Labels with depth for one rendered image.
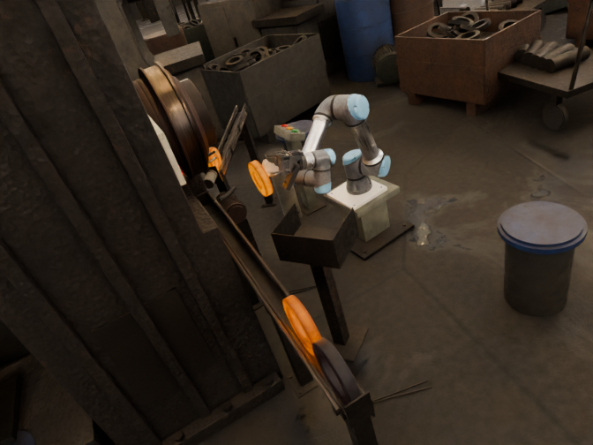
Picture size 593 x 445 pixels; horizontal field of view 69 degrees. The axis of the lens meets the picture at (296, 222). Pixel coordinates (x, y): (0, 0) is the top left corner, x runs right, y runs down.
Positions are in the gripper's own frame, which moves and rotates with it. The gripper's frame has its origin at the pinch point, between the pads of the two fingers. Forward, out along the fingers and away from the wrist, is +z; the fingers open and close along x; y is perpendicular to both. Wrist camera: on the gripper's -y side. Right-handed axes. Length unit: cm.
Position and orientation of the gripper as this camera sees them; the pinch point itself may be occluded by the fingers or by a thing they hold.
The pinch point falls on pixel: (259, 174)
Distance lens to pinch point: 181.7
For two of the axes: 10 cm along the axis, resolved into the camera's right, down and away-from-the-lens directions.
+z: -8.9, 2.2, -4.0
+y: 0.0, -8.8, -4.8
